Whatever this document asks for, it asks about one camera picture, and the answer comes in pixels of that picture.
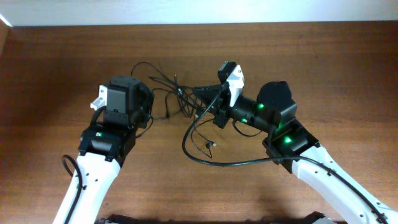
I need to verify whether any black USB cable bundle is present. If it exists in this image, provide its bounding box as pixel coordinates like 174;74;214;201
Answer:
130;61;215;121

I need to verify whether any right camera cable black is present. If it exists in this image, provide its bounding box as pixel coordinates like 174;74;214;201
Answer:
182;88;389;224

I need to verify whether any left camera cable black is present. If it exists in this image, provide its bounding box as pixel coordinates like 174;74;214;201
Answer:
61;154;86;224

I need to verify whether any camera cable black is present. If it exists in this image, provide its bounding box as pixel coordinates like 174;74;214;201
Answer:
182;88;389;224
61;154;86;224

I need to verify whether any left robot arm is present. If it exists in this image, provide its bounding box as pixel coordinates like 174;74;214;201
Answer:
54;76;154;223

